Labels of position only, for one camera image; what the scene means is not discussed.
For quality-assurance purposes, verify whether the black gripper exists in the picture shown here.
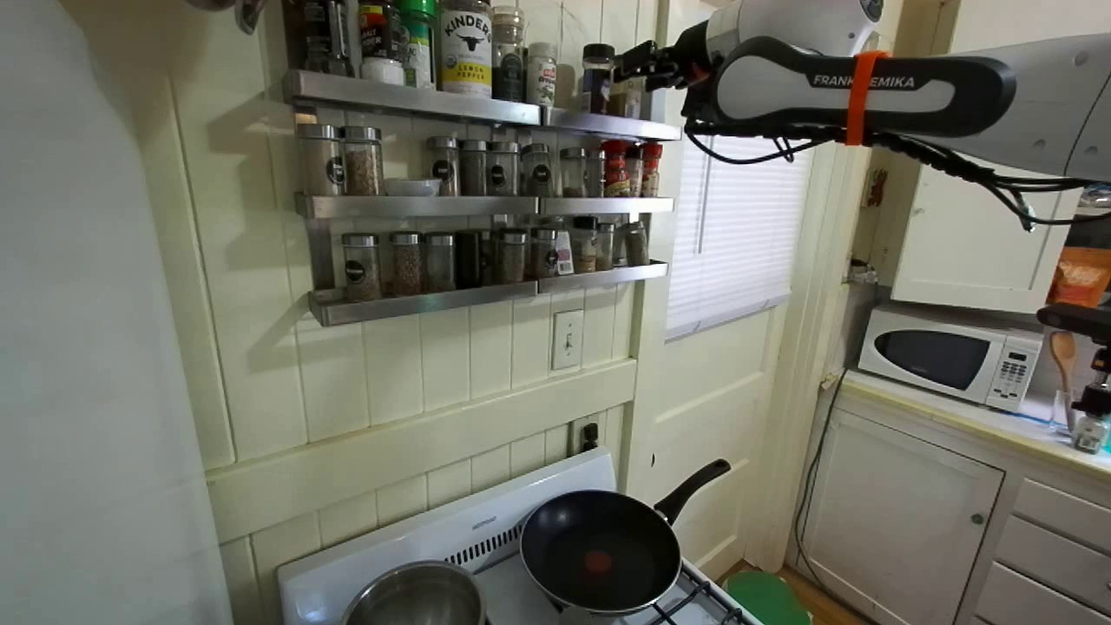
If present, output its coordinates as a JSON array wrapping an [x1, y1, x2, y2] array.
[[613, 21, 720, 97]]

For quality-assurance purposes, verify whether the dark spice bottle white label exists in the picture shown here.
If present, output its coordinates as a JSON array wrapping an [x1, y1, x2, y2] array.
[[581, 40, 623, 117]]

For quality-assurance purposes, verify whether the stainless steel spice shelf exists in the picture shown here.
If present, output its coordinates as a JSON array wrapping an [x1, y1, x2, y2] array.
[[301, 214, 544, 329], [281, 66, 549, 131], [540, 190, 677, 221], [292, 187, 549, 224], [540, 103, 687, 147], [534, 256, 675, 295]]

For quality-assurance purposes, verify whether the oregano spice bottle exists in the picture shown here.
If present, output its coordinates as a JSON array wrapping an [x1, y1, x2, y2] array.
[[525, 39, 564, 116]]

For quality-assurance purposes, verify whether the red cap spice bottle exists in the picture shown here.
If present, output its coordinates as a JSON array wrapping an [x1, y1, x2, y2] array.
[[640, 139, 669, 201], [602, 139, 637, 201]]

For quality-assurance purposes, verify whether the glass spice jar steel lid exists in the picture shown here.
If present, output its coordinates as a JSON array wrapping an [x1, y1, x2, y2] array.
[[341, 231, 381, 307], [558, 143, 590, 201], [572, 214, 608, 277], [428, 136, 461, 197], [478, 224, 511, 288], [487, 136, 525, 197], [422, 228, 459, 295], [519, 139, 556, 201], [499, 224, 534, 288], [534, 221, 576, 280], [602, 218, 628, 275], [341, 120, 385, 197], [381, 228, 424, 299], [583, 143, 608, 201], [623, 214, 653, 270], [297, 117, 341, 197], [459, 136, 491, 197]]

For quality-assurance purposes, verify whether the teal label spice bottle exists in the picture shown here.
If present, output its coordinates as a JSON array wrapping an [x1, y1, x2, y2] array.
[[495, 7, 532, 103]]

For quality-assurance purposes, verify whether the green cap bottle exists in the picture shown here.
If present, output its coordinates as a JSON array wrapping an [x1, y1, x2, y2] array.
[[396, 0, 443, 90]]

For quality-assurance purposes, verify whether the dark spice jar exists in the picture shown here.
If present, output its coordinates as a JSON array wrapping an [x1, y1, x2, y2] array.
[[453, 224, 487, 292]]

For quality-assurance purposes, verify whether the red white label bottle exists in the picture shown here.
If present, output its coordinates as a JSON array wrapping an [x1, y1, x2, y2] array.
[[359, 0, 409, 86]]

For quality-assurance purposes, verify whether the dark tall bottle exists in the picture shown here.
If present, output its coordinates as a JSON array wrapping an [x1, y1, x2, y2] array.
[[328, 0, 363, 79], [287, 0, 330, 76]]

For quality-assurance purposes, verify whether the white gas stove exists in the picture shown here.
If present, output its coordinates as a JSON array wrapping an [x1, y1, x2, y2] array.
[[275, 446, 769, 625]]

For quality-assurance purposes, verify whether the white canister yellow band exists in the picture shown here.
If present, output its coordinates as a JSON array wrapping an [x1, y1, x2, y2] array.
[[437, 0, 497, 99]]

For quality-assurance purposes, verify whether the white window blind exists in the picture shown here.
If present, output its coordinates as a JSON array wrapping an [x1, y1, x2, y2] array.
[[667, 117, 814, 345]]

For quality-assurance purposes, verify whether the small white dish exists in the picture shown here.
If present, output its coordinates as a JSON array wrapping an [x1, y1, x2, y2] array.
[[381, 172, 446, 197]]

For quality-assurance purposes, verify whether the cream white door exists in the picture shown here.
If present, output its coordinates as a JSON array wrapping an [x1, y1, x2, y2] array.
[[628, 0, 856, 575]]

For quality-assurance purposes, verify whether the white microwave oven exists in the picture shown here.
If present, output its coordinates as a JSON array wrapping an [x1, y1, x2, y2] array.
[[856, 301, 1054, 417]]

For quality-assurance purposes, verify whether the black frying pan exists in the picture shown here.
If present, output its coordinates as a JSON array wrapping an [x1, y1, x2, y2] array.
[[514, 456, 738, 618]]

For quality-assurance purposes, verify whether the orange bag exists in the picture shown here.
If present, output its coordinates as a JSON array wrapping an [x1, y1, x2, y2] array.
[[1050, 243, 1111, 314]]

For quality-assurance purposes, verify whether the black burner grate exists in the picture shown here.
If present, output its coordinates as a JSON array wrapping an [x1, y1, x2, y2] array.
[[647, 560, 761, 625]]

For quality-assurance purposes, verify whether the white base cabinet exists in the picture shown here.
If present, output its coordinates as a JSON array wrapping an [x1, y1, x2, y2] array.
[[792, 367, 1111, 625]]

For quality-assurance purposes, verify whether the small steel pot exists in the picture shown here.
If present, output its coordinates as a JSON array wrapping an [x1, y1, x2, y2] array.
[[341, 554, 491, 625]]

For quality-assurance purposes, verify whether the small counter jar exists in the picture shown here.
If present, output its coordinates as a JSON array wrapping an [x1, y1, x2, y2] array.
[[1070, 406, 1111, 457]]

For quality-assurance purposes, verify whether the white refrigerator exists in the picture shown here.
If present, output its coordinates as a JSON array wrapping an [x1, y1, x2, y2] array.
[[0, 0, 239, 625]]

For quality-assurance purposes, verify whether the orange arm strap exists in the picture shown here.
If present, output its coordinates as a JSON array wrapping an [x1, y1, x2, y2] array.
[[840, 45, 888, 148]]

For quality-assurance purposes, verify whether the white wall outlet plate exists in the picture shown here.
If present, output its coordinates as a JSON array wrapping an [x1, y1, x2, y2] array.
[[549, 307, 587, 375]]

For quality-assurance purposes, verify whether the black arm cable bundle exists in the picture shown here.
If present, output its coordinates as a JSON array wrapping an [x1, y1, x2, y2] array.
[[682, 116, 1111, 237]]

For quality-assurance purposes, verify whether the white wall cabinet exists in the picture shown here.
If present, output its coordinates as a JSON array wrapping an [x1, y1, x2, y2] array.
[[888, 160, 1086, 319]]

